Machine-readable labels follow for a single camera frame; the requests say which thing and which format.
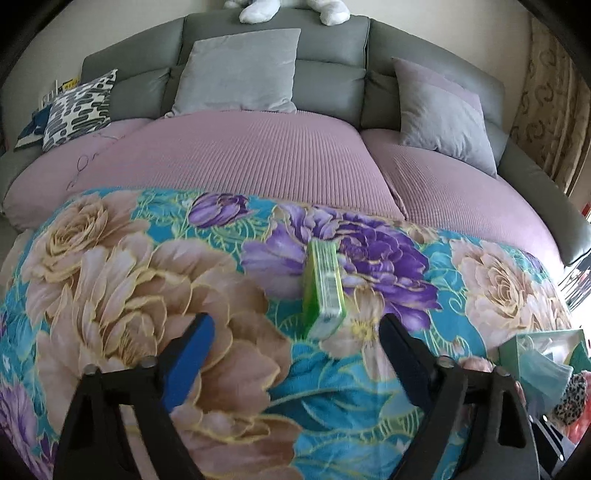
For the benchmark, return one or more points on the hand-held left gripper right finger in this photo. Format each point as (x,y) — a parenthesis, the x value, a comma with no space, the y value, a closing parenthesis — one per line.
(408,364)

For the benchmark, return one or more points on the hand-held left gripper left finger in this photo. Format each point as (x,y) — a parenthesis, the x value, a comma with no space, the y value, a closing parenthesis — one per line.
(184,364)

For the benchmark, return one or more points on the leopard print scrunchie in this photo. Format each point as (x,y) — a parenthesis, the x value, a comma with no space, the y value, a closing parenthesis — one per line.
(572,394)

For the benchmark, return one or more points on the blue face mask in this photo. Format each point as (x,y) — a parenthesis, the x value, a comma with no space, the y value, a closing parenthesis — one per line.
(545,376)

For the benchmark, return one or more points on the teal cardboard tray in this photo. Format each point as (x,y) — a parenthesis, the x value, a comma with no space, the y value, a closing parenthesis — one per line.
(510,353)

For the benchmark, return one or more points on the green tissue packet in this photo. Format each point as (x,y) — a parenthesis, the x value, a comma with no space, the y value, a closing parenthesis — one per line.
(323,286)

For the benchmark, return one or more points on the floral teal blanket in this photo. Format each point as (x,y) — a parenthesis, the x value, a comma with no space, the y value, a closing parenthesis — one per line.
(138,277)

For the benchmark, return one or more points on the lilac ribbed seat cushion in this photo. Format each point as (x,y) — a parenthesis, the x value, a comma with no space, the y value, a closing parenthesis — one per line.
(461,194)
(231,147)

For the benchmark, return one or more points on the red hanging decoration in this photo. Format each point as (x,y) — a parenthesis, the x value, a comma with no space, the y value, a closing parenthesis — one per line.
(587,210)

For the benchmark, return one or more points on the grey cushion with lilac band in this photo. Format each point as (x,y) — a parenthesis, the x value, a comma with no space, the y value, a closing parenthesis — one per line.
(438,115)

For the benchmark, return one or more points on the black white patterned cushion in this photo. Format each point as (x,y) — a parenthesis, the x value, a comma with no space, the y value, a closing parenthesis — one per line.
(78,110)

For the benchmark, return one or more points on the dark blue cushion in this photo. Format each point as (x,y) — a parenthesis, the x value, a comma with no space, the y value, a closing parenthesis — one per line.
(34,129)

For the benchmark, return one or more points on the plain grey cushion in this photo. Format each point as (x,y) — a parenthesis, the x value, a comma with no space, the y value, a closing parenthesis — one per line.
(235,74)

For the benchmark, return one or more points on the beige patterned curtain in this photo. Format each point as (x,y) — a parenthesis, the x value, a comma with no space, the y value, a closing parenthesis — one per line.
(549,101)

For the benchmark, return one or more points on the yellow book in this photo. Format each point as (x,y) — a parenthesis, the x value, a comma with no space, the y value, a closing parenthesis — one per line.
(69,84)

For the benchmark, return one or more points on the grey leather sofa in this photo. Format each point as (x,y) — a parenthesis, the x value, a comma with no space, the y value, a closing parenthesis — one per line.
(332,50)

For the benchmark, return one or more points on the grey white plush husky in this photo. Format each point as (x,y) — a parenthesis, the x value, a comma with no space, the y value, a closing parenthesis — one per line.
(258,11)

